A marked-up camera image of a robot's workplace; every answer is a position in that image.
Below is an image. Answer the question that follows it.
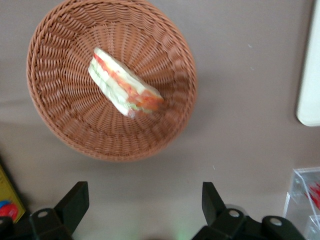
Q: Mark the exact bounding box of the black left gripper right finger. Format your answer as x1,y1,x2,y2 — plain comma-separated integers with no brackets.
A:
191,181,308,240

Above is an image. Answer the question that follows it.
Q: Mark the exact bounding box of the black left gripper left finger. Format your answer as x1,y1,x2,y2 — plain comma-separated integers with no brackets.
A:
0,181,90,240

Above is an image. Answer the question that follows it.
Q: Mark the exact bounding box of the triangle sandwich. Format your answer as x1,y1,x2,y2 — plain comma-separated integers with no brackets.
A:
87,46,165,118

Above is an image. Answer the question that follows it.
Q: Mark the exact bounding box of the round brown wicker basket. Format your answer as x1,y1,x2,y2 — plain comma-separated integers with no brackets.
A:
26,0,198,162

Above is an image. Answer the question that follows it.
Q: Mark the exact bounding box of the cream rectangular plastic tray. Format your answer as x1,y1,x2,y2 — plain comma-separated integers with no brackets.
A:
296,0,320,127

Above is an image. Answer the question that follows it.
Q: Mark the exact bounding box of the red emergency stop button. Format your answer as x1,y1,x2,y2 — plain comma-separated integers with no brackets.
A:
0,199,20,218

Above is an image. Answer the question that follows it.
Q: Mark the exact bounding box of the yellow control panel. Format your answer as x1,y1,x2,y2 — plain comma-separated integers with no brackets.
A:
0,163,27,224

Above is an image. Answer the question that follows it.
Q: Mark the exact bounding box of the clear acrylic bottle rack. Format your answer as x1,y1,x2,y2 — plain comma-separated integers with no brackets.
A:
282,167,320,240

